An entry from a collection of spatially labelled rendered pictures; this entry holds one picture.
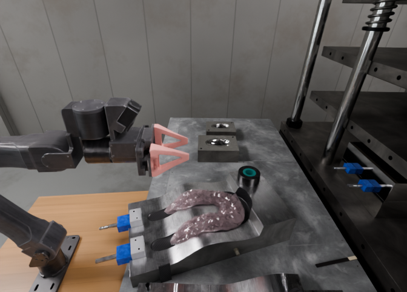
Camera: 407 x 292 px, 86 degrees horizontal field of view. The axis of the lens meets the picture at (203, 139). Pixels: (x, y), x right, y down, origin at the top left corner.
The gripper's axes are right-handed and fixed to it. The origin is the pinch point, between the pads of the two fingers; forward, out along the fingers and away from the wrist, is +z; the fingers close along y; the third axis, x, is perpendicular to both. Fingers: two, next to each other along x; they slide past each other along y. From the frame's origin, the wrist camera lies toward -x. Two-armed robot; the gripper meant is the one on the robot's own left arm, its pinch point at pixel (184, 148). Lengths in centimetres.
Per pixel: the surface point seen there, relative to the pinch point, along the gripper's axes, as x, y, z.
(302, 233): 38, 5, 40
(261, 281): 26.9, -14.6, 17.2
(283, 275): 25.4, -14.6, 22.0
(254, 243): 34.8, -0.1, 21.2
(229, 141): 32, 55, 25
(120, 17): -17, 183, -51
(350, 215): 39, 12, 63
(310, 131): 39, 78, 83
